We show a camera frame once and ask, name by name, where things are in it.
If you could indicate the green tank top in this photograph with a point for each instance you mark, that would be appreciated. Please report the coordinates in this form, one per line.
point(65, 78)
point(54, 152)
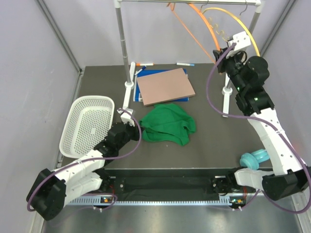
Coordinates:
point(168, 122)

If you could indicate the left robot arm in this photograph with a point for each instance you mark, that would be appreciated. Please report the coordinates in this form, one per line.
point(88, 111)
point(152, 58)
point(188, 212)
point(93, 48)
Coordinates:
point(54, 189)

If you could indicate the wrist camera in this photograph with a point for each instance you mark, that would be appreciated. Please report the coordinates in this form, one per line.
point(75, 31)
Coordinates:
point(242, 41)
point(126, 116)

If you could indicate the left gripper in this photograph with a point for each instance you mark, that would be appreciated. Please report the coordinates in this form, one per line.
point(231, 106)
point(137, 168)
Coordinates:
point(136, 137)

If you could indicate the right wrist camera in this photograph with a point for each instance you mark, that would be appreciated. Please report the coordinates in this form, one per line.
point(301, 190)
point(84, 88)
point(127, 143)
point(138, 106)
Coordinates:
point(242, 41)

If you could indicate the blue folder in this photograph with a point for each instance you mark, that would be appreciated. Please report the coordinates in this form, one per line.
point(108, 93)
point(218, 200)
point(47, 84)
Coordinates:
point(137, 94)

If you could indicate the white clothes rack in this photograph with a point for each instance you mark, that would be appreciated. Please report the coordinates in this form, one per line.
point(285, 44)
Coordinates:
point(227, 90)

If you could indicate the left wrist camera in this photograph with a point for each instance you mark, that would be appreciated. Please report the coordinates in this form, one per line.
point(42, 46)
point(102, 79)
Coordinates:
point(126, 116)

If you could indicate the pink board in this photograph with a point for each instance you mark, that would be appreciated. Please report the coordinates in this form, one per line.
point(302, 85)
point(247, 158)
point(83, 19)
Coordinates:
point(165, 86)

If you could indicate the orange clothes hanger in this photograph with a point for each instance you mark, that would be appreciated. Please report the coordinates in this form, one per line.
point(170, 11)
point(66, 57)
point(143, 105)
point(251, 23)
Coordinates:
point(193, 33)

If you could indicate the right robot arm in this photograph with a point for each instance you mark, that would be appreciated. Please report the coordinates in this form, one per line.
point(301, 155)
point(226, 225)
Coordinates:
point(290, 174)

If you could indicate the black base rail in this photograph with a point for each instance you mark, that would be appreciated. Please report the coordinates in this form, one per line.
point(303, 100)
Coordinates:
point(168, 183)

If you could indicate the yellow clothes hanger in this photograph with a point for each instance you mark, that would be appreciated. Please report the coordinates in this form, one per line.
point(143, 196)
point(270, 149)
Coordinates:
point(240, 23)

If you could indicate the white perforated basket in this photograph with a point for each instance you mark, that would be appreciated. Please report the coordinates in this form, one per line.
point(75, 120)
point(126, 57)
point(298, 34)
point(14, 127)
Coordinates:
point(88, 122)

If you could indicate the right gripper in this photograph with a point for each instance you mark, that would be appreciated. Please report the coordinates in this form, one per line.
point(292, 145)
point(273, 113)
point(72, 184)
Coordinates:
point(225, 60)

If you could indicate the orange capped marker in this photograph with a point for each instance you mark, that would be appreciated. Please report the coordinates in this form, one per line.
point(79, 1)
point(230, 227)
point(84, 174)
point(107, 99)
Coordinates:
point(144, 64)

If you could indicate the light blue capped marker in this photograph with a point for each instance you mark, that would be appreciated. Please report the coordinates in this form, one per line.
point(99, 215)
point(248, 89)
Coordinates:
point(185, 64)

